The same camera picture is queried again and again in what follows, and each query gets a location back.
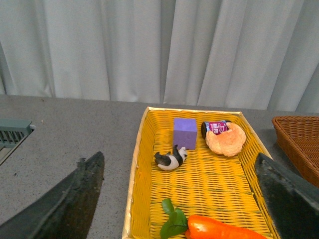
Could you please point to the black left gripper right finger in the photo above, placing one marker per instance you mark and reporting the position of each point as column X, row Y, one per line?
column 293, row 202

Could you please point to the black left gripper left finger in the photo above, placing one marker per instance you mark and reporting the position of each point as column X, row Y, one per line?
column 66, row 211

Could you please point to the brown wicker basket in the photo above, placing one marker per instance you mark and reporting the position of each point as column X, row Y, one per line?
column 298, row 137

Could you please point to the yellow woven basket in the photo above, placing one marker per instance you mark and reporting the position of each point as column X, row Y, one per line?
column 208, row 184

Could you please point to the croissant bread toy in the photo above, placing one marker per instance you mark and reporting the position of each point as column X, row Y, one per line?
column 229, row 143

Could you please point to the green plastic crate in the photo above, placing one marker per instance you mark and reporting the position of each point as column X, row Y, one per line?
column 13, row 132

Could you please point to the orange toy carrot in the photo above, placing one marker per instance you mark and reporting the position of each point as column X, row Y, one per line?
column 200, row 227

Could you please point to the small purple labelled can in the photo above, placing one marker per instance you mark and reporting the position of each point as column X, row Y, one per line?
column 217, row 127

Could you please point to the panda figurine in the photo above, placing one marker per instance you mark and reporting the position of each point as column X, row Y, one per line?
column 172, row 161

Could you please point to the purple foam cube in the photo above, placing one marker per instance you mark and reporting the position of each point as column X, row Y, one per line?
column 184, row 133

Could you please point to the grey curtain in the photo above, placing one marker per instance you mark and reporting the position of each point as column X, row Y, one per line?
column 251, row 54

